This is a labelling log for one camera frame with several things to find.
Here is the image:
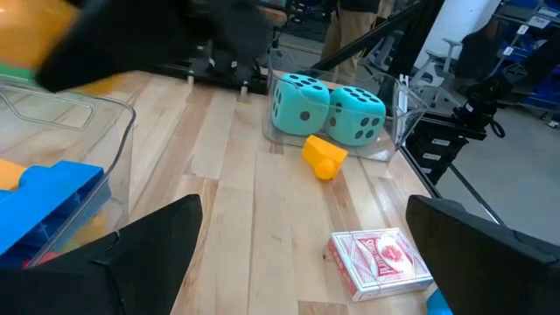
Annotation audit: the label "blue rounded toy block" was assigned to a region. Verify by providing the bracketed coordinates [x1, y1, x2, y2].
[426, 288, 454, 315]

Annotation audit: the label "person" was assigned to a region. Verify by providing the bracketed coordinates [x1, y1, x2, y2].
[454, 19, 505, 82]
[321, 0, 395, 82]

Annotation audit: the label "yellow wedge block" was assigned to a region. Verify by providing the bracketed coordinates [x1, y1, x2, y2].
[301, 134, 349, 181]

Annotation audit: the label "large blue toy brick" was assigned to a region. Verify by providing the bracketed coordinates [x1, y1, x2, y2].
[0, 160, 111, 268]

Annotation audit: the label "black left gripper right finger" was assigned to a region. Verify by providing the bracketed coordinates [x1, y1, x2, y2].
[405, 195, 560, 315]

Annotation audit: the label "teal foam die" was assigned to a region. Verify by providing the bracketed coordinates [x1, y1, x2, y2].
[270, 73, 332, 137]
[323, 86, 387, 148]

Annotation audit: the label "white office chair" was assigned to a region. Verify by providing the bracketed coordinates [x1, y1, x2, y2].
[409, 37, 465, 91]

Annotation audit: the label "black drawers with white labels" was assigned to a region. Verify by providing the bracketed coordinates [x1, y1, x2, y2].
[404, 117, 487, 186]

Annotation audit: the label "red toy brick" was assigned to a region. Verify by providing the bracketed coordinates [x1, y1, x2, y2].
[21, 250, 60, 269]

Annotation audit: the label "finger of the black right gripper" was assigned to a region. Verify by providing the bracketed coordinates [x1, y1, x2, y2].
[34, 0, 185, 93]

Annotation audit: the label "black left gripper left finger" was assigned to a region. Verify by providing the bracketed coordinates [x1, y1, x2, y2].
[0, 194, 203, 315]

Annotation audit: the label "card deck with red print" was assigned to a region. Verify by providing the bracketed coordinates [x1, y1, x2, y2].
[326, 227, 434, 303]

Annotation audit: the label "white wall column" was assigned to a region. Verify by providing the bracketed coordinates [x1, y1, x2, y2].
[415, 0, 501, 69]

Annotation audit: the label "shelf with blue bins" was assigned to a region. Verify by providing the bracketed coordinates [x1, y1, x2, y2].
[492, 0, 560, 113]

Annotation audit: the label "clear plastic bin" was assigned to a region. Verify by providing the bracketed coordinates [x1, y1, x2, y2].
[262, 47, 429, 163]
[0, 82, 137, 269]

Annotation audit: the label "yellow square toy brick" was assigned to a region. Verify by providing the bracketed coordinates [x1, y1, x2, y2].
[0, 159, 28, 193]
[65, 209, 110, 253]

